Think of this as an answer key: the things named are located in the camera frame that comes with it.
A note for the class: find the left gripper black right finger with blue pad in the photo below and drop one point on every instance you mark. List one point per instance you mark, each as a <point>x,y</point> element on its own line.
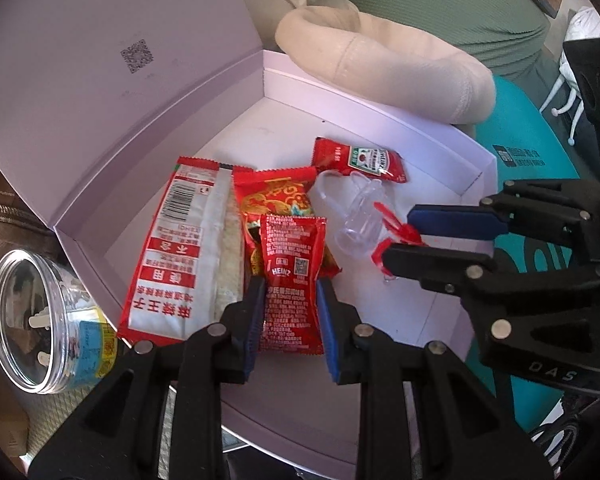
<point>462,431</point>

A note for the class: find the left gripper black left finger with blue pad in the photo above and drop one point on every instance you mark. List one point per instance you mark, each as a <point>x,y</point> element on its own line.
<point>115,432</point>

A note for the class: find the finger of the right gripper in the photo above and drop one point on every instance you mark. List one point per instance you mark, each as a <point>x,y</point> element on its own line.
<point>477,277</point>
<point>562,212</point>

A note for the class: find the red Heinz ketchup packet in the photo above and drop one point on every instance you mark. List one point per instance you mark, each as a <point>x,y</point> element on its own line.
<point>292,252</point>

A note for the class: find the teal bubble mailer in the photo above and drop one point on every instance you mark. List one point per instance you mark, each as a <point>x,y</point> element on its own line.
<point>525,148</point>

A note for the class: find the clear plastic jar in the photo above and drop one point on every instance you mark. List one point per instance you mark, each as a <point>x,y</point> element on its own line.
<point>53,337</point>

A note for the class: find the clear plastic item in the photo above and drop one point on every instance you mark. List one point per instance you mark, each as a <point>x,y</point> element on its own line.
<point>349,201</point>

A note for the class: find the red white seasoning packet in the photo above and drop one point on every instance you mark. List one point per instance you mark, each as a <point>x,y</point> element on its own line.
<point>175,282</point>

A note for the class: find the ketchup packet with tomato label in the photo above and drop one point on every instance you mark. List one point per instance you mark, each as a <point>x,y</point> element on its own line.
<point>374,163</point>

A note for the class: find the red gold snack in box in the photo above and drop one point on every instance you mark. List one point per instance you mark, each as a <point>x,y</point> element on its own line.
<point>283,191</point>

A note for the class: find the beige cap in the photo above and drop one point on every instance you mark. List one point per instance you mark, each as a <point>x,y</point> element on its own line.
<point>388,63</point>

